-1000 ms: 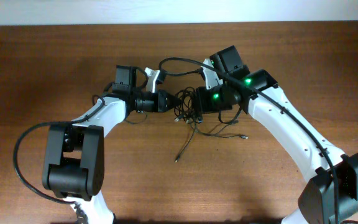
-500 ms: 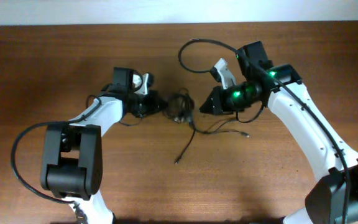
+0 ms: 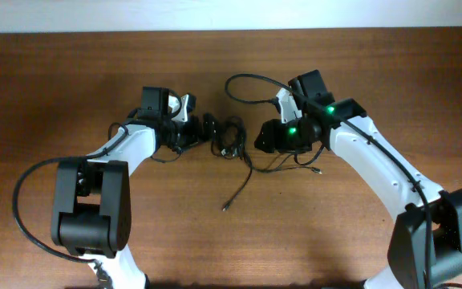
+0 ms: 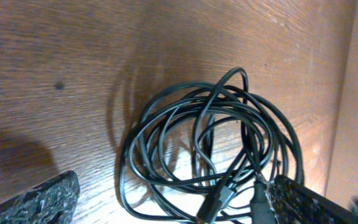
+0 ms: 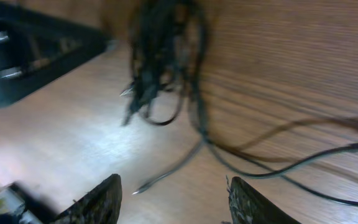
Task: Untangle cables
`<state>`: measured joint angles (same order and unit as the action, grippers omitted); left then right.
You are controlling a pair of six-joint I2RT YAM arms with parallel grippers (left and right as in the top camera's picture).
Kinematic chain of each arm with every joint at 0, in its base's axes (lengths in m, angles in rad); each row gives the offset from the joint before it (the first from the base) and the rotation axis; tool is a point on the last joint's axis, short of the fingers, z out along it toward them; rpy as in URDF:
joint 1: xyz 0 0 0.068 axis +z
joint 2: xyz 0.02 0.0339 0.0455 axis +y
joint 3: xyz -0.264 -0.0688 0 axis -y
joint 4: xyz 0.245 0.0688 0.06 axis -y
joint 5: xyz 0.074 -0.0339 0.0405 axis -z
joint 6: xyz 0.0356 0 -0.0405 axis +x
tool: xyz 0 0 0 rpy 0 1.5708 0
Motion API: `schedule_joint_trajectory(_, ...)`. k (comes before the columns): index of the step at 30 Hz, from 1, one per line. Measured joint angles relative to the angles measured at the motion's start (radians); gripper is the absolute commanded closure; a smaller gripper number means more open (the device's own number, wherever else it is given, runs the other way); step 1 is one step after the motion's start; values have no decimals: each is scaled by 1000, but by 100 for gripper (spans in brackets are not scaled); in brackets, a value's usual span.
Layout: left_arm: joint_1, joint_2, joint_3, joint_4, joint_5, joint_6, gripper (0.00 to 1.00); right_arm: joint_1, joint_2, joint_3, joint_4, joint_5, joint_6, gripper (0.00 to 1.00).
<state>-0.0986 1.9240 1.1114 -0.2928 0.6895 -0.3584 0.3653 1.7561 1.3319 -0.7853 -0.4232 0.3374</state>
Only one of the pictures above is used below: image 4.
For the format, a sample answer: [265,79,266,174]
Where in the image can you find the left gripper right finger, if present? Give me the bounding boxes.
[268,175,358,224]

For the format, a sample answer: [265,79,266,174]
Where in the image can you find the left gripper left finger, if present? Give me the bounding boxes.
[0,170,80,224]

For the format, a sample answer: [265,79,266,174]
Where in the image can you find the black usb cables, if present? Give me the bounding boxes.
[118,66,305,224]

